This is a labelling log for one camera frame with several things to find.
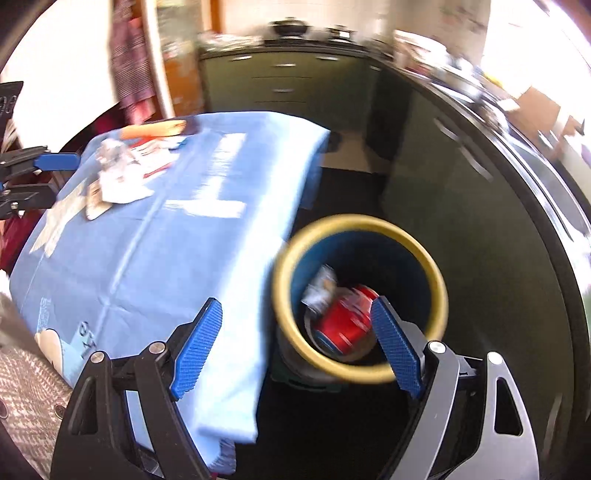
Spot yellow-rimmed blue trash bin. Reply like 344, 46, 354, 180
271, 213, 450, 393

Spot blue star-print tablecloth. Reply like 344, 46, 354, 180
9, 111, 332, 467

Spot person's patterned grey clothing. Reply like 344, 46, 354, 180
0, 272, 93, 480

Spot purple checked apron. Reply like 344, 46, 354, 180
109, 0, 156, 124

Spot black lidded wok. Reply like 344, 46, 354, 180
270, 18, 310, 38

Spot clear plastic cup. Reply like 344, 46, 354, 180
301, 265, 340, 311

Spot wooden cutting board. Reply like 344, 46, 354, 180
508, 85, 561, 134

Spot orange snack packet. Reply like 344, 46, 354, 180
121, 119, 191, 140

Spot red soda can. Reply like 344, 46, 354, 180
311, 285, 376, 357

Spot bright kitchen window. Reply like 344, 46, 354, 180
480, 0, 591, 93

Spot dark kitchen counter cabinets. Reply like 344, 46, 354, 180
365, 60, 591, 480

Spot crushed clear plastic bottle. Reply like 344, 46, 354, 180
98, 138, 134, 183

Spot black gas stove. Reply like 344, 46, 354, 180
265, 34, 356, 45

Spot clear plastic bag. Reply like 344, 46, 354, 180
198, 30, 259, 52

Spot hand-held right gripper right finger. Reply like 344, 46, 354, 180
370, 296, 541, 480

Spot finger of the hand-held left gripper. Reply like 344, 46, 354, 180
0, 184, 55, 220
0, 145, 80, 181

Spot green base cabinets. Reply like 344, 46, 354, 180
198, 44, 379, 116

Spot white hanging sheet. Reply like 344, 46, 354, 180
9, 0, 114, 139

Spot crumpled silver wrapper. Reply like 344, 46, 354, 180
98, 174, 153, 204

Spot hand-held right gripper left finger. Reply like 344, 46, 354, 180
51, 298, 241, 480

